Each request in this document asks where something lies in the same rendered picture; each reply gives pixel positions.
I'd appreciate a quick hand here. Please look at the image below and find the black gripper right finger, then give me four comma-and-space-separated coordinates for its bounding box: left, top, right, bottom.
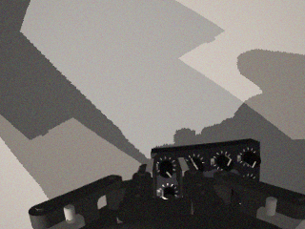
175, 157, 305, 229

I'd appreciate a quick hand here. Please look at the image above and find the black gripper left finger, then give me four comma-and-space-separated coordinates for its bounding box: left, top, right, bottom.
29, 158, 157, 229

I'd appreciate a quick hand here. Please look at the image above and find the black knob box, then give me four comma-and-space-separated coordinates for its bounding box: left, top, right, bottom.
151, 138, 261, 199

